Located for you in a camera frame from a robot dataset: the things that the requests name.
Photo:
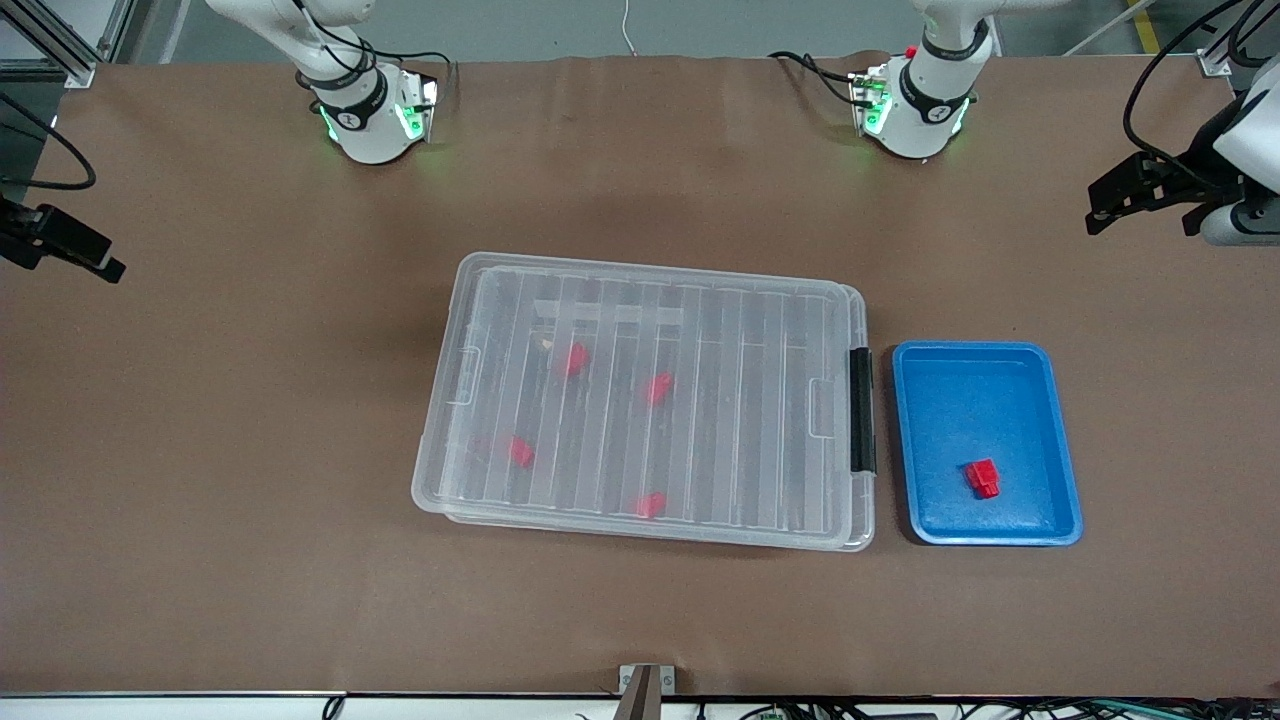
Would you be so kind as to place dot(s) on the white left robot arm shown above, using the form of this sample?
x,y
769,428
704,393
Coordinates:
x,y
915,115

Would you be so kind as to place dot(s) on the metal bracket with brown post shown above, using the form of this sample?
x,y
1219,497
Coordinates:
x,y
645,690

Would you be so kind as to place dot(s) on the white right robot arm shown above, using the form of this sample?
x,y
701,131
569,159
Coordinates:
x,y
365,125

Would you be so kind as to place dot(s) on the black box latch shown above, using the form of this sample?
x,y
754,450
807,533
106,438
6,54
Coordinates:
x,y
862,410

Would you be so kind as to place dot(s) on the blue plastic tray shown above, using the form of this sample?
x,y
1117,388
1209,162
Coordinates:
x,y
985,420

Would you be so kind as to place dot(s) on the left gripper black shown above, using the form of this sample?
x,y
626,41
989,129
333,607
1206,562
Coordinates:
x,y
1196,167

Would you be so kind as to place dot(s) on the clear plastic box lid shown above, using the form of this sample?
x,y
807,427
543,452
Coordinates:
x,y
640,400

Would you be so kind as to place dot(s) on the clear plastic storage box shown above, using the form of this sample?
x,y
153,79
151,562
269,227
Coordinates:
x,y
869,510

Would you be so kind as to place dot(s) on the red block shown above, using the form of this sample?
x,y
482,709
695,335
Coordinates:
x,y
658,388
651,504
520,452
983,478
574,358

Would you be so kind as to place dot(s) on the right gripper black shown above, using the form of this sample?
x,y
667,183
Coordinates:
x,y
22,228

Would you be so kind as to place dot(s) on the aluminium frame profile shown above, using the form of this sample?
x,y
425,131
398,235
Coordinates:
x,y
50,45
1235,40

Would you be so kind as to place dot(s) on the brown table mat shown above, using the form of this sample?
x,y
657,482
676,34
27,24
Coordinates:
x,y
250,400

